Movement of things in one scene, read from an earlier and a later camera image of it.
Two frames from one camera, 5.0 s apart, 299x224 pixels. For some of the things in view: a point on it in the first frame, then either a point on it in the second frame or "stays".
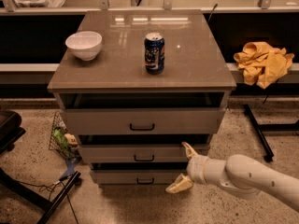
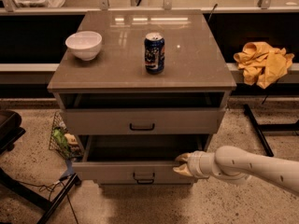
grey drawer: (143, 113) stays
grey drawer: (140, 153) → (129, 173)
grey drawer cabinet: (160, 80) stays
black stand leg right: (260, 128) stays
